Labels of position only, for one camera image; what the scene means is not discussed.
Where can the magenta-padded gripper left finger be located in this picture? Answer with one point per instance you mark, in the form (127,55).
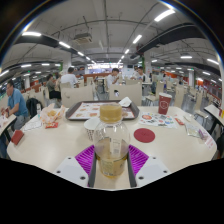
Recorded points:
(84,160)

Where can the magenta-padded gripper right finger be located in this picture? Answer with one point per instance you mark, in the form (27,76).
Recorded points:
(139,160)

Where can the clear bottle with yellow drink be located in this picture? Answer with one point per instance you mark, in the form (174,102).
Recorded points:
(111,146)

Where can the flat round red coaster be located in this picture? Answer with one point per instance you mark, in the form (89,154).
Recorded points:
(144,135)

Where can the white patterned paper cup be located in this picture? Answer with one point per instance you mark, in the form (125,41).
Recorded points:
(90,128)

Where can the colourful sticker leaflet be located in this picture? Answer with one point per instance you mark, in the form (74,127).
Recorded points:
(156,120)

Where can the red paper carton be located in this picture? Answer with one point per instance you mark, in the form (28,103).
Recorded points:
(51,125)

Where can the brown food tray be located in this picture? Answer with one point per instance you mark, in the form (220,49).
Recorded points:
(83,111)

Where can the clear food wrapper bag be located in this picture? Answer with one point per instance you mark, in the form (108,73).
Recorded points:
(51,115)

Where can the small red packet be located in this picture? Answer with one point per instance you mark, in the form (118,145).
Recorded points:
(179,121)

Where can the crumpled white napkin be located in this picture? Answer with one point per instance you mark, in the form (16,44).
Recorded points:
(125,102)

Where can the red paper cup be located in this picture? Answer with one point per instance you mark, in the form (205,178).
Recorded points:
(164,104)

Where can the white paper sheet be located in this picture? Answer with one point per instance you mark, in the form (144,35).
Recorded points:
(32,125)

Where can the small white tissue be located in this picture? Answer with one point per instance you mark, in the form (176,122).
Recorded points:
(187,118)

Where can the red wallet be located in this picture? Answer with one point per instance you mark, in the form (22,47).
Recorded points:
(17,137)

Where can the white label with red print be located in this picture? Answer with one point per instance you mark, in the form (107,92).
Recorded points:
(209,142)

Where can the black backpack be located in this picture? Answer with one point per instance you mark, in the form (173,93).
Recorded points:
(33,106)

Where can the group of beige chairs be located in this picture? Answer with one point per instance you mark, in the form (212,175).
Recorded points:
(180,95)

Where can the person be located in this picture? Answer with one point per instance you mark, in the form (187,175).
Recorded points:
(140,75)
(52,86)
(111,79)
(17,103)
(69,80)

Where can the beige side table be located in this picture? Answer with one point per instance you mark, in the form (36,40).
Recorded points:
(5,121)
(215,111)

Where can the ceiling air conditioner unit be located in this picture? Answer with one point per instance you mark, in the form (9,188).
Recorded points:
(82,38)

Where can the group of ceiling lights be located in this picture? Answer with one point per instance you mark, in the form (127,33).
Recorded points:
(164,15)

